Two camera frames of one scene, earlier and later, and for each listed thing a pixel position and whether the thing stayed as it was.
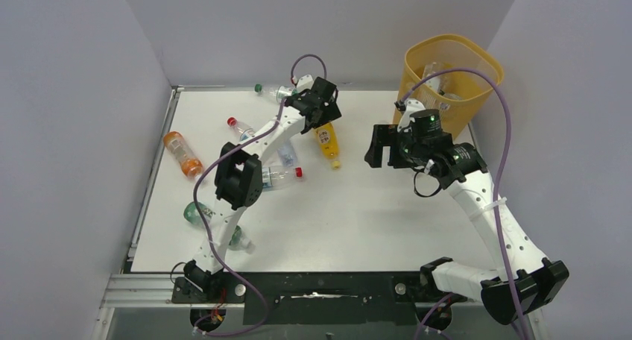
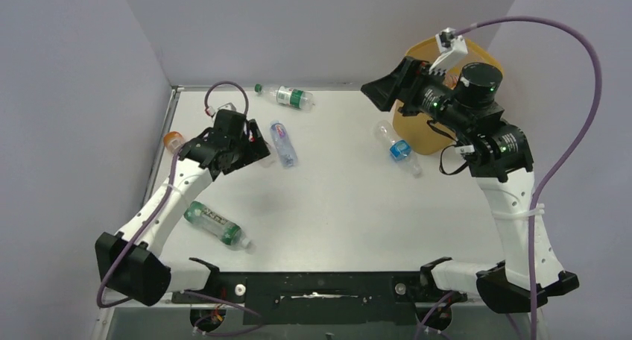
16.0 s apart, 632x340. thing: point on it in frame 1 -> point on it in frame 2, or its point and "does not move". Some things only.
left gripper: (329, 113) -> (253, 153)
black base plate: (318, 298) does not move
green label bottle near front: (238, 239) does not move
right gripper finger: (383, 136) -> (399, 84)
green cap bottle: (277, 92) does not move
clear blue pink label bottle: (287, 154) does not move
